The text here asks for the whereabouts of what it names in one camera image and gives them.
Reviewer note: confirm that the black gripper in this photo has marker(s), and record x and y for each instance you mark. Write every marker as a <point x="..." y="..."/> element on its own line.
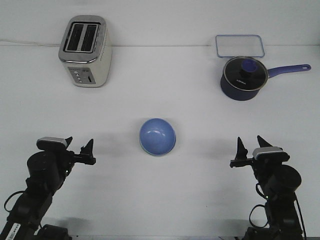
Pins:
<point x="262" y="169"/>
<point x="62" y="162"/>

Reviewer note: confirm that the blue bowl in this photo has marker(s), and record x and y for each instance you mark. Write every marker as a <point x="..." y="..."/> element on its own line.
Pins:
<point x="157" y="132"/>

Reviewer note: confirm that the green bowl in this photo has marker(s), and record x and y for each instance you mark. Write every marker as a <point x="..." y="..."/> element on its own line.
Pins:
<point x="157" y="151"/>

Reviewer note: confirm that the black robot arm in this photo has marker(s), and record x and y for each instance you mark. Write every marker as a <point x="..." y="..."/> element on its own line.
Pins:
<point x="24" y="219"/>
<point x="276" y="183"/>

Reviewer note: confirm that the dark blue saucepan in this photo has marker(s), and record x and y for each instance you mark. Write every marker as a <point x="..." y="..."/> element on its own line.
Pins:
<point x="241" y="95"/>

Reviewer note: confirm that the glass pot lid blue knob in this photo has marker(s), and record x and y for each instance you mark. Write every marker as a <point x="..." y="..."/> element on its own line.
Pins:
<point x="245" y="73"/>

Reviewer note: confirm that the silver two-slot toaster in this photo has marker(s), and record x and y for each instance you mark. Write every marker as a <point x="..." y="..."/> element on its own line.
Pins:
<point x="86" y="51"/>

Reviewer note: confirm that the clear blue-rimmed container lid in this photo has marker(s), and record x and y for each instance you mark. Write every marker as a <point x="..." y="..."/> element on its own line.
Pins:
<point x="236" y="45"/>

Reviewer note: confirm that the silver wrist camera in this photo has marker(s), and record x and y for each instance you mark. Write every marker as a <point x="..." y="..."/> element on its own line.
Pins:
<point x="51" y="144"/>
<point x="273" y="152"/>

